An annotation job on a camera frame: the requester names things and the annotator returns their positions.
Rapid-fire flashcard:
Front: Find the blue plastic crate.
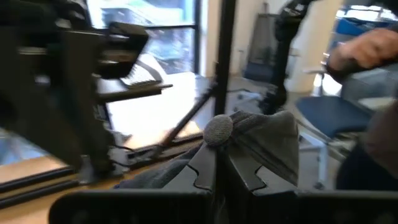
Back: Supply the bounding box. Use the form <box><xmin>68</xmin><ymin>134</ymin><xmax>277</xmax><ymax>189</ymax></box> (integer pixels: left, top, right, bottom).
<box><xmin>335</xmin><ymin>17</ymin><xmax>398</xmax><ymax>37</ymax></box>

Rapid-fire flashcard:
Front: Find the black jointed stand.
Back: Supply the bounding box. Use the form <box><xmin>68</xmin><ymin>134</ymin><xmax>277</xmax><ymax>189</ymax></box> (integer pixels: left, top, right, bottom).
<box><xmin>260</xmin><ymin>0</ymin><xmax>313</xmax><ymax>115</ymax></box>

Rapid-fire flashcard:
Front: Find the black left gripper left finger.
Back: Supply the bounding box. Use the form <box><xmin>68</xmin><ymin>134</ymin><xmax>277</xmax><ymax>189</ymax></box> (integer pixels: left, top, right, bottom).
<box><xmin>49</xmin><ymin>143</ymin><xmax>218</xmax><ymax>224</ymax></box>

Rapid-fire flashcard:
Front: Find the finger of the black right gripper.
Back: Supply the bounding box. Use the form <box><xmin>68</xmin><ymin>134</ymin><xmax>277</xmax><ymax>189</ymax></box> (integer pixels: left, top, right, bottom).
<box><xmin>95</xmin><ymin>82</ymin><xmax>174</xmax><ymax>104</ymax></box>

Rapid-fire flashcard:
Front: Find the dark blue-grey baseball cap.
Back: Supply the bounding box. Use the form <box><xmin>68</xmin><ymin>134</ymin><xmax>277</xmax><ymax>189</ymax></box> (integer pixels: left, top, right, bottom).
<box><xmin>113</xmin><ymin>110</ymin><xmax>301</xmax><ymax>190</ymax></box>

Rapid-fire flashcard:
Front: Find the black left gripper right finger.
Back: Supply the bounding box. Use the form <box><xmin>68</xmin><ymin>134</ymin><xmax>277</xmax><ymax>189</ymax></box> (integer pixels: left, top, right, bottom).
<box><xmin>224</xmin><ymin>148</ymin><xmax>398</xmax><ymax>224</ymax></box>

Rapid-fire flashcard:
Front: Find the black vertical frame post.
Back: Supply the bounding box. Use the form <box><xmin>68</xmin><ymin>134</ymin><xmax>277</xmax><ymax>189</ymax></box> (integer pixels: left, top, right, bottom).
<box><xmin>213</xmin><ymin>0</ymin><xmax>238</xmax><ymax>116</ymax></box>

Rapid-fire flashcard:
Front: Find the black table edge rail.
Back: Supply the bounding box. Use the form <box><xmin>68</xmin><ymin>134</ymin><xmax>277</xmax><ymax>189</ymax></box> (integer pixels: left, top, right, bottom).
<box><xmin>0</xmin><ymin>132</ymin><xmax>205</xmax><ymax>210</ymax></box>

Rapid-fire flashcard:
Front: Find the person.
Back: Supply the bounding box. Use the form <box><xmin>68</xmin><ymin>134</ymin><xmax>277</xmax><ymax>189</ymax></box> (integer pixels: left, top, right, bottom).
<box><xmin>325</xmin><ymin>23</ymin><xmax>398</xmax><ymax>191</ymax></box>

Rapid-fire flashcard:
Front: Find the person's hand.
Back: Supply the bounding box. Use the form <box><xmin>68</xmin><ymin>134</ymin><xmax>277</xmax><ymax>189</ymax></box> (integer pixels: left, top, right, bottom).
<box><xmin>326</xmin><ymin>28</ymin><xmax>398</xmax><ymax>72</ymax></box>

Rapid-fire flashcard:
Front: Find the blue office chair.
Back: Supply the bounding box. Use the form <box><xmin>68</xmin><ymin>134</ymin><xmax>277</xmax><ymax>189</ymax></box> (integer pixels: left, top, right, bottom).
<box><xmin>294</xmin><ymin>95</ymin><xmax>376</xmax><ymax>190</ymax></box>

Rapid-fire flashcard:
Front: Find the grey fabric chair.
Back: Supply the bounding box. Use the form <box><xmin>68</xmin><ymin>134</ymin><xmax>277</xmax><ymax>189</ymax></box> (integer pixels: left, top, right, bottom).
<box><xmin>243</xmin><ymin>12</ymin><xmax>281</xmax><ymax>84</ymax></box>

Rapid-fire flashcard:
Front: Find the black diagonal brace bar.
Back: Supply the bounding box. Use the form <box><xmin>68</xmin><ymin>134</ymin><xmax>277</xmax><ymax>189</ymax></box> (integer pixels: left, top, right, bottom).
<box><xmin>157</xmin><ymin>83</ymin><xmax>219</xmax><ymax>151</ymax></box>

